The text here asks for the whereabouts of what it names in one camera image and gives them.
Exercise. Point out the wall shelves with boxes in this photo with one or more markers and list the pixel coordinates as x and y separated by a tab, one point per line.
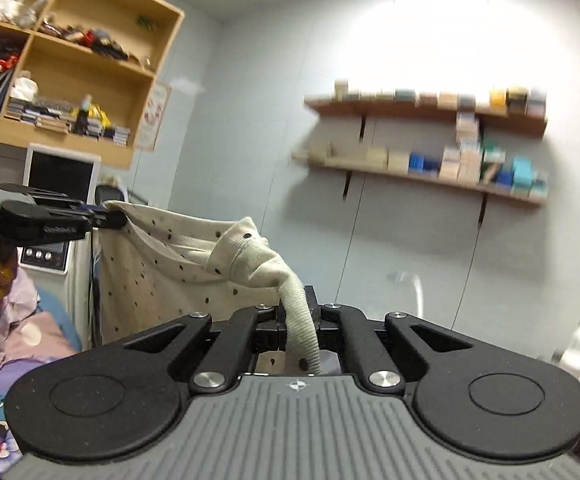
467	155

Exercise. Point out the white appliance control panel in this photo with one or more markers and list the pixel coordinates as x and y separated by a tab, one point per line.
44	257

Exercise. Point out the wooden wall cabinet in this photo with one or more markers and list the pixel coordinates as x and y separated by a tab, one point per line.
69	147

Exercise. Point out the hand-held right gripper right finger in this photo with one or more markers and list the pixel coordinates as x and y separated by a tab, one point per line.
350	335

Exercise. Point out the stack of flat cases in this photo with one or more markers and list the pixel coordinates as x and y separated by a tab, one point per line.
44	115

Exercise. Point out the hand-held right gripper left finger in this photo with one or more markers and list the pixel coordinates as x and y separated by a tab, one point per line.
240	335

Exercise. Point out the row of small coloured boxes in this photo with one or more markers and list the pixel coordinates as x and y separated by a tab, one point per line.
500	97

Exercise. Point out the cream polka-dot garment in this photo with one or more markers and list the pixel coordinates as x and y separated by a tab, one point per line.
159	260

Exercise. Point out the jumble of small toys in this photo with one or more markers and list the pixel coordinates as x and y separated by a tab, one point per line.
94	40

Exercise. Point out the plain blue cloth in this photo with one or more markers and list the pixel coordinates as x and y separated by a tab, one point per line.
62	315

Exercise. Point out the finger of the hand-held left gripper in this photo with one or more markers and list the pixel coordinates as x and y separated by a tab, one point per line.
34	193
44	220

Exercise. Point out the white framed monitor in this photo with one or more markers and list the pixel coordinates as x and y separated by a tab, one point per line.
59	175

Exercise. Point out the wall poster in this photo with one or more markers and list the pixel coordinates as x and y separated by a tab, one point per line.
152	115

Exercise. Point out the yellow and black figure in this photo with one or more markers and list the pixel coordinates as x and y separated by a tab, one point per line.
87	112

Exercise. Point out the long wooden wall shelf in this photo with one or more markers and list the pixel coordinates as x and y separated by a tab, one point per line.
420	112
410	176

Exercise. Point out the purple floral bedsheet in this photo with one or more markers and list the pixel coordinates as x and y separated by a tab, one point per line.
14	330

